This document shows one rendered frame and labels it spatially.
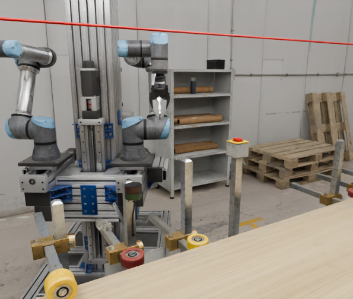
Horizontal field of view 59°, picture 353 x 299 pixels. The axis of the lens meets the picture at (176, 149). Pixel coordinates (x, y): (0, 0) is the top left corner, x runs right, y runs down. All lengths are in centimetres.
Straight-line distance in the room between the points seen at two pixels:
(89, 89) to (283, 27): 399
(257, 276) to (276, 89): 441
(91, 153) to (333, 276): 138
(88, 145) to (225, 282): 118
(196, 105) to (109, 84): 256
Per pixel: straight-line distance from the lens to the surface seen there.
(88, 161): 192
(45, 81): 366
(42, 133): 185
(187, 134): 431
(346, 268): 120
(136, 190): 110
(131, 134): 171
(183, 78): 420
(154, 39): 139
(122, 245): 126
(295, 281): 108
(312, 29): 586
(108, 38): 190
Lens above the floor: 151
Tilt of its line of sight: 14 degrees down
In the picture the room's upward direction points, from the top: straight up
